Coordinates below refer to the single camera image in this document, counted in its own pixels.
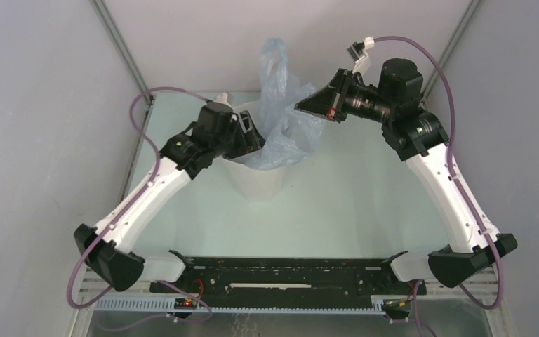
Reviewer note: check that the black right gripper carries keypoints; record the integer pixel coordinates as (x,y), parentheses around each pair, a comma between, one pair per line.
(323,104)

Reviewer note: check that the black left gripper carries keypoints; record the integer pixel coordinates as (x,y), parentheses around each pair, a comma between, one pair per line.
(256,141)

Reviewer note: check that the white octagonal trash bin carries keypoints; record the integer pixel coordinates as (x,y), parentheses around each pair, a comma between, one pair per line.
(260,176)

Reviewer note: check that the light blue plastic trash bag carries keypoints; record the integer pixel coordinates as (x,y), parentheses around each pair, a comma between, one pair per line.
(290,135)

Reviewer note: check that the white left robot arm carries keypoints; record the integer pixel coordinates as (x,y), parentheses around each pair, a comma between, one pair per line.
(107,247)

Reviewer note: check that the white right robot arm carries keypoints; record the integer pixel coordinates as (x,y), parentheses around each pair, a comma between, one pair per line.
(421,142)

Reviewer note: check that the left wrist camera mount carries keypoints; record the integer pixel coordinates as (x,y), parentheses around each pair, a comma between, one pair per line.
(222,98)

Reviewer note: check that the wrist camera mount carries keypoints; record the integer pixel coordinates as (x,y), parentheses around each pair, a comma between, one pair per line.
(222,98)
(358,52)

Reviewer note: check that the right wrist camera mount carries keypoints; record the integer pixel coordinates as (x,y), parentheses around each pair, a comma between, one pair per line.
(358,52)

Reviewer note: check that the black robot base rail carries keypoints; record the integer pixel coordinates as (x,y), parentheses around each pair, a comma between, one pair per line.
(292,282)

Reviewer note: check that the left aluminium frame post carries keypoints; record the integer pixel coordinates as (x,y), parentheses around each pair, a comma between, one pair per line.
(138,115)

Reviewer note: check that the aluminium frame post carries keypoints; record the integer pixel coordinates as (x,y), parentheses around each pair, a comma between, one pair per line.
(138,115)
(501,324)

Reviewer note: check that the white slotted cable duct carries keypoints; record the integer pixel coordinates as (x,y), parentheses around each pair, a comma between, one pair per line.
(169,304)

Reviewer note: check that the right aluminium frame post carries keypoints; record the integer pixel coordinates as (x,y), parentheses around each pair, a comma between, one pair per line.
(501,324)

